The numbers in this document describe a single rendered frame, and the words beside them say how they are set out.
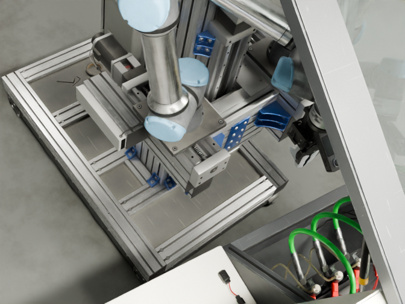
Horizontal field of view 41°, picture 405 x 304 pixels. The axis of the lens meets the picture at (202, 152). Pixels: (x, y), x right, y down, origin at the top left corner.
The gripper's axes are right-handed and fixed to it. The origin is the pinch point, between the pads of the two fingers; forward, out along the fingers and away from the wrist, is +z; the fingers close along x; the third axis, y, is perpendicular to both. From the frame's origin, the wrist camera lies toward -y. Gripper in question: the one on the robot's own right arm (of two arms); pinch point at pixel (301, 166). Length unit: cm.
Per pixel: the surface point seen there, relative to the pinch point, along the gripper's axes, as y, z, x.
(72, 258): 48, 123, 50
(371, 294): -39, -32, 26
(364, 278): -35.5, -25.0, 20.3
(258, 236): -5.2, 27.6, 9.8
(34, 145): 113, 123, 42
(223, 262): -8.0, 24.6, 25.3
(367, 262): -33.5, -29.4, 20.5
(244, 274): -14.8, 21.5, 22.9
